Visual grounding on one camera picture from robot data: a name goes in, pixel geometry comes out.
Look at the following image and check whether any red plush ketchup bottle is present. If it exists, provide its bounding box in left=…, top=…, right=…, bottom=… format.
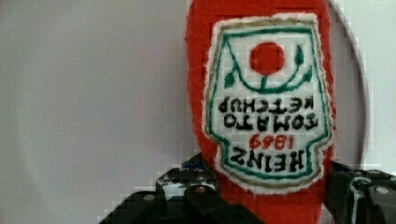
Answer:
left=186, top=0, right=335, bottom=224

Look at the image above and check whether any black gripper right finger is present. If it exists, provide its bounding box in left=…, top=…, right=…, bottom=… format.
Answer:
left=324, top=161, right=396, bottom=224

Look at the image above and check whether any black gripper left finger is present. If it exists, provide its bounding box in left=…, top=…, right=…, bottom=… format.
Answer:
left=99, top=154, right=263, bottom=224

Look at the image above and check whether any grey round plate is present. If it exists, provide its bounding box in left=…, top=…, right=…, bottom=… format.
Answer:
left=0, top=0, right=371, bottom=224

